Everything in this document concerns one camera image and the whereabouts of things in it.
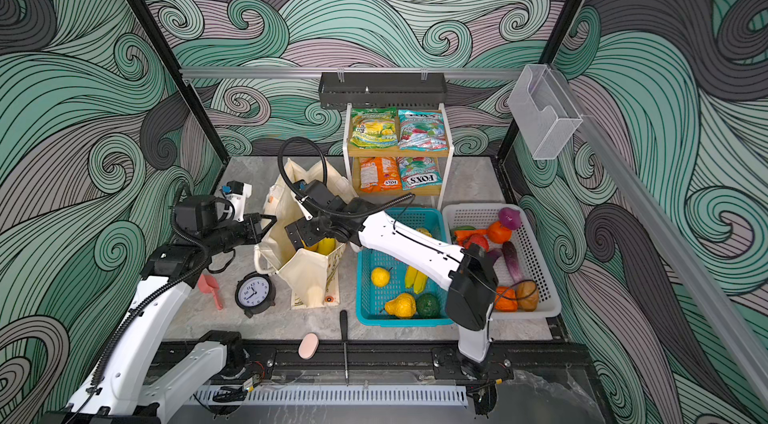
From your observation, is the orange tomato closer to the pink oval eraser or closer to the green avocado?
the green avocado

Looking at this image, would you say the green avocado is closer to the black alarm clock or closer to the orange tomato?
the orange tomato

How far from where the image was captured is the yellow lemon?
851 millimetres

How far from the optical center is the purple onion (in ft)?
2.93

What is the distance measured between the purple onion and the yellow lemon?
397 mm

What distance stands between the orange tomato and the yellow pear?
336 millimetres

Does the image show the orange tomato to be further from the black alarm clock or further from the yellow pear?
the black alarm clock

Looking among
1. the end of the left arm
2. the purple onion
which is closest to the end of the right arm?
the end of the left arm
